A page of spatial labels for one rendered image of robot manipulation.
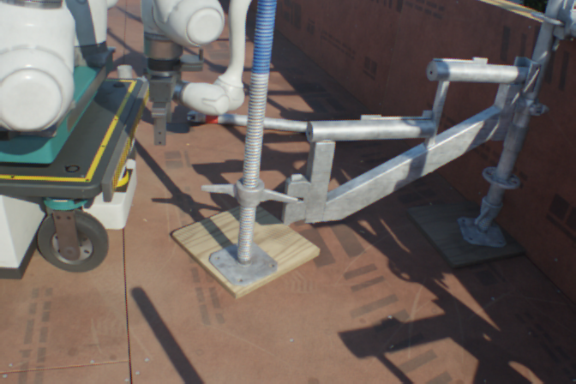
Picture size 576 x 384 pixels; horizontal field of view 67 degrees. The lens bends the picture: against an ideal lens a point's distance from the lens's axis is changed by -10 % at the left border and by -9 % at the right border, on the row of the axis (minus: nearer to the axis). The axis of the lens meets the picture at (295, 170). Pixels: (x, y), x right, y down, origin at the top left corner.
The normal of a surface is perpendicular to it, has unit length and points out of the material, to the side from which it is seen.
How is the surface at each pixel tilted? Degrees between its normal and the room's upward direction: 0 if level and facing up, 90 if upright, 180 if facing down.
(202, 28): 98
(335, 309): 0
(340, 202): 90
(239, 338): 0
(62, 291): 0
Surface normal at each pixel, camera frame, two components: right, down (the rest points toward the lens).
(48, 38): 0.80, 0.15
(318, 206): 0.31, 0.49
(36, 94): 0.49, 0.56
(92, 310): 0.12, -0.87
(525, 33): -0.94, 0.05
